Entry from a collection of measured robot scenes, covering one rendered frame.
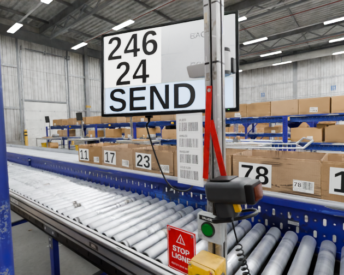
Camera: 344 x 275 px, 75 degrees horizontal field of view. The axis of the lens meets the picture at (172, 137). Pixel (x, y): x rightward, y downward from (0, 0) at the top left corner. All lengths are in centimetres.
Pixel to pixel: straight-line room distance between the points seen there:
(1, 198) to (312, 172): 106
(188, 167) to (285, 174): 62
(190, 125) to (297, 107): 518
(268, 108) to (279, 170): 475
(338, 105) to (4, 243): 555
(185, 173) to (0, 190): 41
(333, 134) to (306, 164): 428
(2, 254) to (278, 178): 102
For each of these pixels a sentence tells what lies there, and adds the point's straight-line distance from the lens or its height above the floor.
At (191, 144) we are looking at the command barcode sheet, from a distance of 61.
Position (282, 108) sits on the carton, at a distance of 577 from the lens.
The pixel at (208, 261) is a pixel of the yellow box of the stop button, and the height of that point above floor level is 88.
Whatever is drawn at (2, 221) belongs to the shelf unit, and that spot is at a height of 106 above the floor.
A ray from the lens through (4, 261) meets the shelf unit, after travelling 52.
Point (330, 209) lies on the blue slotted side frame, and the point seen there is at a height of 87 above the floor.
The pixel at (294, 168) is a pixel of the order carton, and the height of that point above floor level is 101.
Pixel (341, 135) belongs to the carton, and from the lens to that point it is 539.
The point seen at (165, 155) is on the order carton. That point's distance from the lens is 147.
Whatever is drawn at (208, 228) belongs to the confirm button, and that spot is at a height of 96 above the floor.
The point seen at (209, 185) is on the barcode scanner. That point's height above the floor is 107.
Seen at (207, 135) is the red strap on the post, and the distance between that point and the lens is 58.
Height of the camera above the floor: 121
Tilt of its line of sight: 3 degrees down
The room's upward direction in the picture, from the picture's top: 1 degrees counter-clockwise
